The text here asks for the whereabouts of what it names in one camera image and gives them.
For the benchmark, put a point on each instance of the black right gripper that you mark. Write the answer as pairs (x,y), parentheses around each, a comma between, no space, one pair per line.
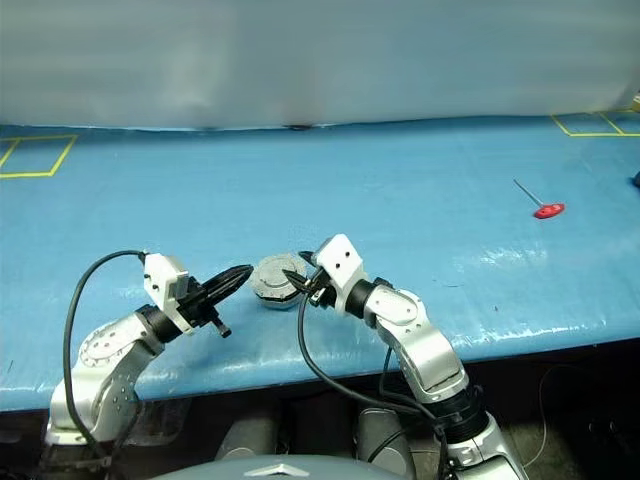
(324,296)

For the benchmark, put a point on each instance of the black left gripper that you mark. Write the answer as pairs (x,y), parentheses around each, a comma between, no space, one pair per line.
(200,305)

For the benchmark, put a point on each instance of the grey round metal part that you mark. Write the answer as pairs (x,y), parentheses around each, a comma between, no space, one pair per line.
(270,280)

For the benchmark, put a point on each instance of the silver motor housing copper coils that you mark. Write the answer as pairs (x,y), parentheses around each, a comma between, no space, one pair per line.
(272,302)

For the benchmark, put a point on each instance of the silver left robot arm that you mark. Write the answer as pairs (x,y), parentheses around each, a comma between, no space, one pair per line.
(110,360)

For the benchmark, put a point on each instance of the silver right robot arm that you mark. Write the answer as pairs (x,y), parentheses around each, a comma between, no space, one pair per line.
(420,345)

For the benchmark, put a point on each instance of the grey robot torso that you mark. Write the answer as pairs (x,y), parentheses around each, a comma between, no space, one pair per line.
(260,472)

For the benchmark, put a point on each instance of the white backdrop sheet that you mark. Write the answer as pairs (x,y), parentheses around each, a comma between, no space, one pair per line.
(300,60)

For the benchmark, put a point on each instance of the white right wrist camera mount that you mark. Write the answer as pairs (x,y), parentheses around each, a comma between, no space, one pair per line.
(340,260)

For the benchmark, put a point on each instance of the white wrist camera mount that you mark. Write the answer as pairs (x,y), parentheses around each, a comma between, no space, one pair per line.
(160,280)
(340,260)

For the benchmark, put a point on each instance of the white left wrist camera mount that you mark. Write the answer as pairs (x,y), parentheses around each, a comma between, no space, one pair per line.
(160,280)

